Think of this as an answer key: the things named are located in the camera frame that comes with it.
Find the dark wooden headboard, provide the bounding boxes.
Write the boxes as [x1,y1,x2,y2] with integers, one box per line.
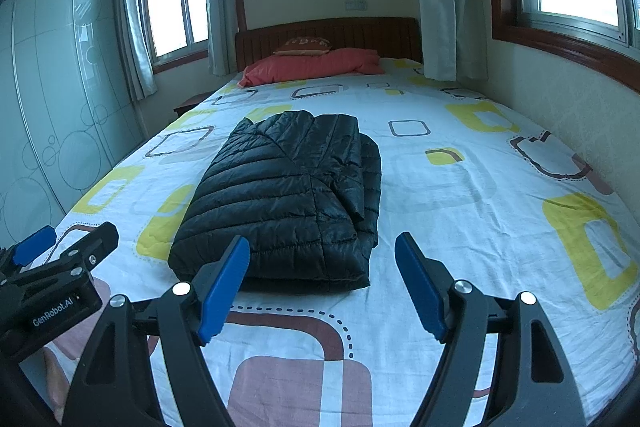
[234,16,423,72]

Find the wall power outlet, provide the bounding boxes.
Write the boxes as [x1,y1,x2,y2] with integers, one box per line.
[345,0,368,12]

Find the small patterned orange cushion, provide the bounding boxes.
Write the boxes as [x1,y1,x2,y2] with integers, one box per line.
[273,36,332,56]

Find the red pillow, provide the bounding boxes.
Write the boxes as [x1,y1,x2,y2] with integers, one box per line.
[238,48,385,88]

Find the patterned white bed sheet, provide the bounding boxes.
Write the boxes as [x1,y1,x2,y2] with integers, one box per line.
[47,60,639,426]

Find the wooden nightstand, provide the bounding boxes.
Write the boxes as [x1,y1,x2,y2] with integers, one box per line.
[174,92,212,117]

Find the black quilted puffer jacket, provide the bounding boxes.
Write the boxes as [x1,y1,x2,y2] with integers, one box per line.
[168,110,382,293]

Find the glass sliding wardrobe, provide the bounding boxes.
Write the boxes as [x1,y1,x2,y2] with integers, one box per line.
[0,0,143,246]

